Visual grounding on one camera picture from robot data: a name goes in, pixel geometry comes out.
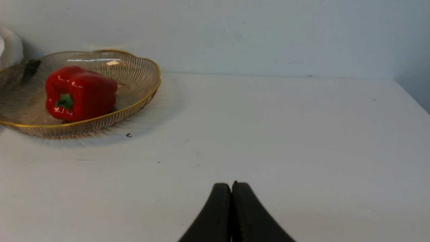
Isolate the white cloth tote bag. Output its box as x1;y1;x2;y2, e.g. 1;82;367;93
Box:
0;26;24;71

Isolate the red bell pepper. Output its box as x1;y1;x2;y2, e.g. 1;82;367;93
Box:
45;66;117;122

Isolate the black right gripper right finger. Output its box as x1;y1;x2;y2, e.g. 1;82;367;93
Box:
232;181;294;242

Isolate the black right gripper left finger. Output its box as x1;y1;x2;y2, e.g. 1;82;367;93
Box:
179;183;231;242

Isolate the gold rimmed glass plate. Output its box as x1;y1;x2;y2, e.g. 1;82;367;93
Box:
0;49;161;137

